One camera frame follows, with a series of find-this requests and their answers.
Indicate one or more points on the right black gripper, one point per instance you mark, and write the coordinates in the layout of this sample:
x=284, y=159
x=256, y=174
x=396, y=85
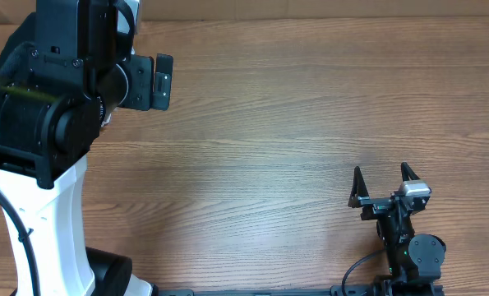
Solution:
x=382, y=204

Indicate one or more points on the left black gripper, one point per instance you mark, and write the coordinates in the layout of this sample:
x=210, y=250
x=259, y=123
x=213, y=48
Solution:
x=144, y=82

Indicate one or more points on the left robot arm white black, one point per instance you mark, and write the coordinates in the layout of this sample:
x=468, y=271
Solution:
x=63, y=72

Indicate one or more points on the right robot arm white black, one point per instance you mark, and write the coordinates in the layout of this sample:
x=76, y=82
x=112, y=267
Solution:
x=414, y=260

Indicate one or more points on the beige folded garment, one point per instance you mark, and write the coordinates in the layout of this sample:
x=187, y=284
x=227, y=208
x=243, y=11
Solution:
x=106, y=120

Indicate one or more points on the folded black garment on pile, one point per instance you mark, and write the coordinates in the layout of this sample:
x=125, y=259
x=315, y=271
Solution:
x=15, y=52

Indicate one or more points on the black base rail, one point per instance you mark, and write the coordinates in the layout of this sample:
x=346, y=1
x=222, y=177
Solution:
x=351, y=290

